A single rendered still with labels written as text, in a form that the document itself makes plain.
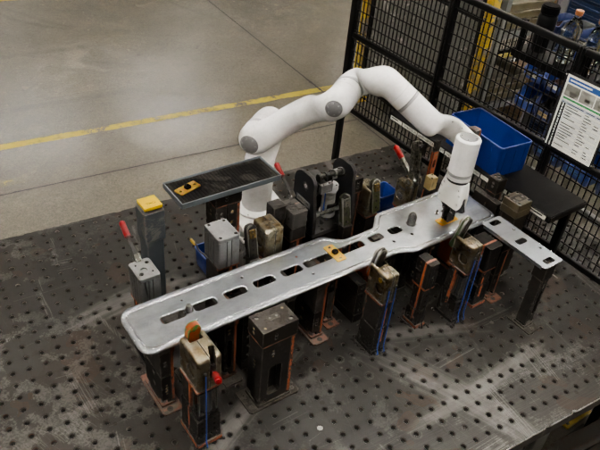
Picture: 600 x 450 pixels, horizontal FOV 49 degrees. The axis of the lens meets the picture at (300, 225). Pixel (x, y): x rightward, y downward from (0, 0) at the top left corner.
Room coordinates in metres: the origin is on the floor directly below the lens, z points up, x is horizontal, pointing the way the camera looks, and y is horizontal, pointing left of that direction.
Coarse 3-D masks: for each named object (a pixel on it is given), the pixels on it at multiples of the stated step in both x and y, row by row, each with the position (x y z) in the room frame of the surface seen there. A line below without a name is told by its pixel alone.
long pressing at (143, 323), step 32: (384, 224) 1.87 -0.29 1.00; (416, 224) 1.89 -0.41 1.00; (448, 224) 1.91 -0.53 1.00; (480, 224) 1.95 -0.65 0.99; (288, 256) 1.64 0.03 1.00; (352, 256) 1.68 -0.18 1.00; (192, 288) 1.45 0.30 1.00; (224, 288) 1.46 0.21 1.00; (256, 288) 1.48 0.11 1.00; (288, 288) 1.49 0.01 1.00; (128, 320) 1.29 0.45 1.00; (160, 320) 1.31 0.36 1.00; (192, 320) 1.32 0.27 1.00; (224, 320) 1.33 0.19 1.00; (160, 352) 1.20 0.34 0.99
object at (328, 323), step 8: (320, 256) 1.71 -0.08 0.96; (328, 256) 1.68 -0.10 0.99; (336, 280) 1.68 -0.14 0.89; (328, 288) 1.67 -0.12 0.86; (328, 296) 1.66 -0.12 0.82; (328, 304) 1.67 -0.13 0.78; (328, 312) 1.67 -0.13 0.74; (328, 320) 1.67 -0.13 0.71; (336, 320) 1.68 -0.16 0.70; (328, 328) 1.63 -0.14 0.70
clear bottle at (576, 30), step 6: (576, 12) 2.45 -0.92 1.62; (582, 12) 2.44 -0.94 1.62; (576, 18) 2.44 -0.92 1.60; (570, 24) 2.44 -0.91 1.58; (576, 24) 2.43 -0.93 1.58; (582, 24) 2.44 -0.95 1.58; (564, 30) 2.45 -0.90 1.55; (570, 30) 2.43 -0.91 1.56; (576, 30) 2.42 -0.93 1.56; (582, 30) 2.44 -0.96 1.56; (564, 36) 2.44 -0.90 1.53; (570, 36) 2.42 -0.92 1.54; (576, 36) 2.42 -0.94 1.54; (564, 54) 2.42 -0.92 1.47; (558, 60) 2.43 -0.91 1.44; (564, 60) 2.42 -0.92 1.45
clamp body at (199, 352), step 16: (192, 352) 1.15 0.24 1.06; (208, 352) 1.15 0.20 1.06; (192, 368) 1.13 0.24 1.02; (208, 368) 1.13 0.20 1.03; (192, 384) 1.14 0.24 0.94; (208, 384) 1.13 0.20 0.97; (192, 400) 1.15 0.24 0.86; (208, 400) 1.14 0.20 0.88; (192, 416) 1.14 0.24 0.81; (208, 416) 1.14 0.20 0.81; (192, 432) 1.14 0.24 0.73; (208, 432) 1.13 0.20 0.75
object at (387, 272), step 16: (384, 272) 1.56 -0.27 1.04; (368, 288) 1.59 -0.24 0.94; (384, 288) 1.54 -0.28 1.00; (368, 304) 1.58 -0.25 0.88; (384, 304) 1.54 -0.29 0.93; (368, 320) 1.57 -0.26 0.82; (384, 320) 1.56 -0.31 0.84; (368, 336) 1.56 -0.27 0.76; (384, 336) 1.57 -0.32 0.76; (368, 352) 1.54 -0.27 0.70; (384, 352) 1.55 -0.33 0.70
